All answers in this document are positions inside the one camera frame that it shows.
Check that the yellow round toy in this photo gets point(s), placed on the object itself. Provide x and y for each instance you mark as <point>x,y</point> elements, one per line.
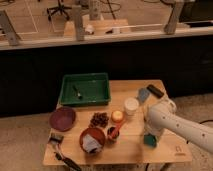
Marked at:
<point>117,116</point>

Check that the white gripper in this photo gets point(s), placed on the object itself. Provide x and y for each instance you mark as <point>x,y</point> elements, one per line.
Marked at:
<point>155,132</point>

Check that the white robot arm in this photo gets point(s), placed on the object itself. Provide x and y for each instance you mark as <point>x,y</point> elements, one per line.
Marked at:
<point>161,116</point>

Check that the small spoon in tray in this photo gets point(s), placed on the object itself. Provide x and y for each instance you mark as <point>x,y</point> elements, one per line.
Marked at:
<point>78,94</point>

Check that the bunch of dark grapes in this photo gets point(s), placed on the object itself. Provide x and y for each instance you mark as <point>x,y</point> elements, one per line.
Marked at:
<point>99,119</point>

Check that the office chair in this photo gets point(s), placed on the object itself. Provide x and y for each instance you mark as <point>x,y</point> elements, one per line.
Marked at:
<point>61,8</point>

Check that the blue-grey cloth piece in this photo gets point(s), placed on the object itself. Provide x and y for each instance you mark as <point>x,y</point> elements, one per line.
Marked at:
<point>143,94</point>

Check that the small dark cup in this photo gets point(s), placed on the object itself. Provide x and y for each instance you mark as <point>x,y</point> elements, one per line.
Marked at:
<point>109,131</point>

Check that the red spoon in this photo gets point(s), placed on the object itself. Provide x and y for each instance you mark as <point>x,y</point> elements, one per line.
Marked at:
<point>117,128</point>

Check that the grey cloth in bowl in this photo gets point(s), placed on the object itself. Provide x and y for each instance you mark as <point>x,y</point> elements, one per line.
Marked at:
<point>91,145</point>

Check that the green plastic tray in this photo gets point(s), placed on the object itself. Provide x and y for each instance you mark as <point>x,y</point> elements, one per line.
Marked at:
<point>94,88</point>

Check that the brown bowl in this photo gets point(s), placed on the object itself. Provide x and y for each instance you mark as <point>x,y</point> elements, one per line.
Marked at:
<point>96,133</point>

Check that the black-handled brush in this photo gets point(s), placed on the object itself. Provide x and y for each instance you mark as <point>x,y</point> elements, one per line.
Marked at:
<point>55,141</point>

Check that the green sponge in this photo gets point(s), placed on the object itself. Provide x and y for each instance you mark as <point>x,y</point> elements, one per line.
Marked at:
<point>150,140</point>

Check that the purple plate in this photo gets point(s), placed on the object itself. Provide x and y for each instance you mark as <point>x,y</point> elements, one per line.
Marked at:
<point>62,119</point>

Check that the wooden table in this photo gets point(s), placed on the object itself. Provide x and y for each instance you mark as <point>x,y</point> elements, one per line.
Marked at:
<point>129,147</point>

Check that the white plastic cup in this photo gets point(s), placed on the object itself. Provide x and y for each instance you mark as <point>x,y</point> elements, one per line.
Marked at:
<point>130,106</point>

